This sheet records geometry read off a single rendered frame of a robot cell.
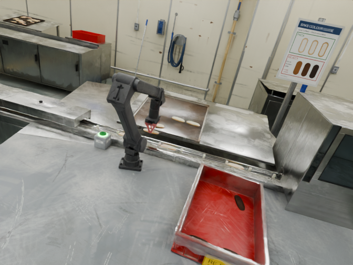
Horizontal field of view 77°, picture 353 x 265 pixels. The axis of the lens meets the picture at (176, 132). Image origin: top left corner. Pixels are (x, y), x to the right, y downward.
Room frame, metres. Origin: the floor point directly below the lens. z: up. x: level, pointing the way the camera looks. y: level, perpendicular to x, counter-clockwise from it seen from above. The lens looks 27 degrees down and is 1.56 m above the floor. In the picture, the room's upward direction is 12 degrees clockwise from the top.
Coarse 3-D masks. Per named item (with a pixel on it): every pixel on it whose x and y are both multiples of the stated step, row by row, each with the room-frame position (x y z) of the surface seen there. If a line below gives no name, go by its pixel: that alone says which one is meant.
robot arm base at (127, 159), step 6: (126, 156) 0.94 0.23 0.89; (132, 156) 0.93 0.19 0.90; (138, 156) 0.96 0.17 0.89; (120, 162) 0.94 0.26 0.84; (126, 162) 0.92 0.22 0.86; (132, 162) 0.92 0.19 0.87; (138, 162) 0.94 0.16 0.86; (120, 168) 0.91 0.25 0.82; (126, 168) 0.91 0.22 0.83; (132, 168) 0.92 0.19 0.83; (138, 168) 0.92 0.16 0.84
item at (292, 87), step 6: (318, 18) 1.93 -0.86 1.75; (324, 18) 1.89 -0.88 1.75; (294, 84) 1.89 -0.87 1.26; (288, 90) 1.90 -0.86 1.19; (288, 96) 1.89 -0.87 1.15; (288, 102) 1.89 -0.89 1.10; (282, 108) 1.89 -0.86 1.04; (282, 114) 1.89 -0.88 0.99; (276, 120) 1.89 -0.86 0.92; (276, 126) 1.89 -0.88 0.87
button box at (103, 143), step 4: (96, 136) 1.05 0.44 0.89; (108, 136) 1.08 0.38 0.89; (96, 140) 1.05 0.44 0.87; (100, 140) 1.05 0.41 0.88; (104, 140) 1.05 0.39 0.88; (108, 140) 1.08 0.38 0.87; (96, 144) 1.05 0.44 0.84; (100, 144) 1.05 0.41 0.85; (104, 144) 1.05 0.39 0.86; (108, 144) 1.08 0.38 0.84; (100, 148) 1.05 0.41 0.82; (104, 148) 1.05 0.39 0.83
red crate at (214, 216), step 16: (208, 192) 0.86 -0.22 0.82; (224, 192) 0.89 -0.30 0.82; (192, 208) 0.74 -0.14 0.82; (208, 208) 0.76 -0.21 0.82; (224, 208) 0.78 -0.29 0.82; (192, 224) 0.65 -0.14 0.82; (208, 224) 0.67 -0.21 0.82; (224, 224) 0.69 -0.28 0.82; (240, 224) 0.70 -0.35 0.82; (208, 240) 0.59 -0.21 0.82; (224, 240) 0.61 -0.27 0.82; (240, 240) 0.62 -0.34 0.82; (192, 256) 0.50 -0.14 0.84
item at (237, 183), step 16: (208, 176) 0.94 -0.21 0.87; (224, 176) 0.92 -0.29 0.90; (240, 176) 0.92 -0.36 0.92; (192, 192) 0.73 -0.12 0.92; (240, 192) 0.91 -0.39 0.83; (256, 192) 0.87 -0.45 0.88; (256, 208) 0.77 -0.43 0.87; (176, 224) 0.58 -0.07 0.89; (256, 224) 0.68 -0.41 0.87; (176, 240) 0.50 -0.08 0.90; (192, 240) 0.50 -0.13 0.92; (256, 240) 0.60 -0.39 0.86; (208, 256) 0.48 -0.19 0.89; (224, 256) 0.47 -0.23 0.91; (240, 256) 0.48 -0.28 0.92; (256, 256) 0.54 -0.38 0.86
